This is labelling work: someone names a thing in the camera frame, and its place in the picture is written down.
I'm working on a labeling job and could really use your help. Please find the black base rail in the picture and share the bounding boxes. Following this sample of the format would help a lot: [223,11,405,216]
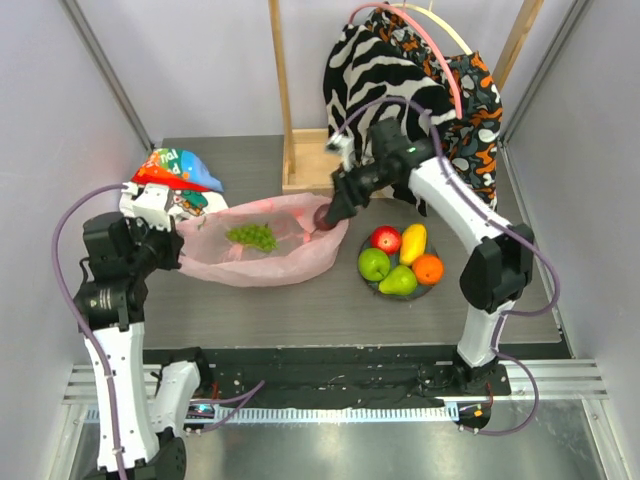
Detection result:
[145,344,512,407]

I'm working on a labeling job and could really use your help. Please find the blue ceramic plate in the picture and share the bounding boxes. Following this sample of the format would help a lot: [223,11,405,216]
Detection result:
[356,223,445,301]

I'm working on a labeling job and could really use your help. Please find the wooden clothes rack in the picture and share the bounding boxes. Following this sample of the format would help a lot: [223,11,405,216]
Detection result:
[268,1,544,194]

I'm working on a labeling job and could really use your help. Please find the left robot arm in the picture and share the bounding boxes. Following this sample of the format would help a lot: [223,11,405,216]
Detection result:
[74,212,213,479]

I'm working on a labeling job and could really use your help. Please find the orange grey patterned garment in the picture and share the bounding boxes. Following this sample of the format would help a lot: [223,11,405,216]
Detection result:
[363,6,504,216]

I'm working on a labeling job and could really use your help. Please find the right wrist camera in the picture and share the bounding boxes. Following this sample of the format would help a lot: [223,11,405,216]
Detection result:
[325,132,355,172]

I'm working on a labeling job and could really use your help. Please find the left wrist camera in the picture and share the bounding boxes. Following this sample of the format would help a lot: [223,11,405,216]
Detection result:
[119,182,174,232]

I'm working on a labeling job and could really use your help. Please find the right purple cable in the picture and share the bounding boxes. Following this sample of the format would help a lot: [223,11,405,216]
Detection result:
[331,96,562,436]

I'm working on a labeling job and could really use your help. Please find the green fake pear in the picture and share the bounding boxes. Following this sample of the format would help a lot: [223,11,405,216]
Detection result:
[378,265,418,296]

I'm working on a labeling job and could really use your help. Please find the pink hanger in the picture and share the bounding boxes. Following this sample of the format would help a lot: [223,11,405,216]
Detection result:
[348,2,463,120]

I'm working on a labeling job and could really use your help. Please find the colourful cartoon cloth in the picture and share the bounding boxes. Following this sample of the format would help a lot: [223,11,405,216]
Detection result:
[119,148,228,222]

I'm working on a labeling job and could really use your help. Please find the zebra pattern garment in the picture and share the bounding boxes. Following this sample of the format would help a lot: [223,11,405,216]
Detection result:
[322,23,458,217]

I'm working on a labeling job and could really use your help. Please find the cream hanger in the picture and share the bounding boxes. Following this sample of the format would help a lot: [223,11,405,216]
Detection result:
[393,3,474,55]

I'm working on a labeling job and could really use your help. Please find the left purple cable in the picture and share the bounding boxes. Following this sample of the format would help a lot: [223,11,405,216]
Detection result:
[50,183,129,480]

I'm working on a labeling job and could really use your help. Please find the fake orange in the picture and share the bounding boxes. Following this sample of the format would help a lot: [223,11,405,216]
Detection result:
[411,254,445,286]

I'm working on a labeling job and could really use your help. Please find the yellow fake mango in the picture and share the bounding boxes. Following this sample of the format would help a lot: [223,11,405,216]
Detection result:
[399,223,428,266]

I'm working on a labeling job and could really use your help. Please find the green fake grapes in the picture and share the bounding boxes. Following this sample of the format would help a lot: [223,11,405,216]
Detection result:
[226,224,277,253]

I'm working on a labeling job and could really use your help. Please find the white cable duct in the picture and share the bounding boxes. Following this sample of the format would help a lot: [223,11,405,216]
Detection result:
[84,403,461,426]

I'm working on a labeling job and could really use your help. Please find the purple cable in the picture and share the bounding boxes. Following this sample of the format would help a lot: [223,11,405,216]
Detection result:
[50,183,129,480]
[331,96,562,436]

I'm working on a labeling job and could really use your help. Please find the red fake apple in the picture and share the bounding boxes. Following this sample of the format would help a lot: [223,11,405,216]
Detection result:
[370,225,402,255]

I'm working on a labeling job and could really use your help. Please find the green fake apple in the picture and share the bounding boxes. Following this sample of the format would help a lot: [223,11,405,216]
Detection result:
[358,248,391,282]

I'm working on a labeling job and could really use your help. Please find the dark red fake plum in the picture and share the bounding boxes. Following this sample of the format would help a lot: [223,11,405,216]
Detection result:
[313,204,336,231]

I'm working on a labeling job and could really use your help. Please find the pink plastic bag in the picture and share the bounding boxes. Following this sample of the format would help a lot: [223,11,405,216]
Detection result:
[177,193,349,287]

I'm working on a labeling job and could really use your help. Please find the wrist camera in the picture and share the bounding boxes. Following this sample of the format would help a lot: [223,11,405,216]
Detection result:
[325,132,355,172]
[119,182,174,232]

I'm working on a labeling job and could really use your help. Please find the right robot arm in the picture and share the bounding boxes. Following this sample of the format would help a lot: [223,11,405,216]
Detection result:
[314,119,534,395]

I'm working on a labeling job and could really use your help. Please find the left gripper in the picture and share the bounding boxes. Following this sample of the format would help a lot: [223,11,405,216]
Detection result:
[125,213,184,277]

